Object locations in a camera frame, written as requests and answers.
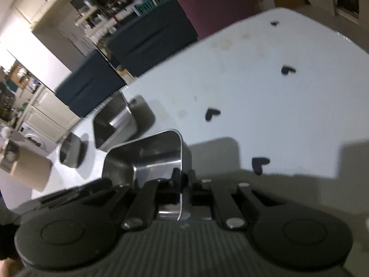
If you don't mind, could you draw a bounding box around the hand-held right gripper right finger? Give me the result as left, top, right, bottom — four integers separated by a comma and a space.
187, 170, 289, 231

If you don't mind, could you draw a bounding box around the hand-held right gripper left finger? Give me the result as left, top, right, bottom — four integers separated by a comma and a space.
82, 167, 182, 231

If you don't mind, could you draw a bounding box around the beige canister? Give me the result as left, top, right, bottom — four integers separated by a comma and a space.
6, 144, 53, 192

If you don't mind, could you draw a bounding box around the white panel cupboard door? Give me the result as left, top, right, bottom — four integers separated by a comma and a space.
0, 0, 62, 32

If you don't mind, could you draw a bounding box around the maroon sofa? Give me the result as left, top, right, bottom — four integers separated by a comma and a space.
173, 0, 277, 39

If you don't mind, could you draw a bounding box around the large steel rectangular tray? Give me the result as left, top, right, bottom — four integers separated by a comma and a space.
102, 129, 191, 221

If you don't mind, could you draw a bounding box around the white kitchen cabinet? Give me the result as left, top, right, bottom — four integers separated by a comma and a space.
14, 87, 81, 151

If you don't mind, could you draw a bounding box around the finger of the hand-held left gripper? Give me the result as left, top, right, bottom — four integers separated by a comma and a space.
20, 177, 113, 217

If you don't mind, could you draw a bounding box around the small steel rectangular tray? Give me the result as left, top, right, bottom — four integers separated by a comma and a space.
92, 92, 138, 152

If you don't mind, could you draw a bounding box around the white shelf cart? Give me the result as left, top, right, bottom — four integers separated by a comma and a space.
75, 6, 122, 42

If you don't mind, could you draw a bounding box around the dark blue chair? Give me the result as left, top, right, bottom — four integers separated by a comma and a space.
107, 0, 199, 77
55, 49, 127, 117

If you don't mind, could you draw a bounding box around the round steel bowl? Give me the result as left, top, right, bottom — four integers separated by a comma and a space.
58, 133, 89, 168

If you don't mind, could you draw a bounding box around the steel pot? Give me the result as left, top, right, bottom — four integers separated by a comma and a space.
0, 138, 21, 174

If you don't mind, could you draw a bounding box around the teal crate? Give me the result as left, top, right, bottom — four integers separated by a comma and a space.
134, 0, 170, 16

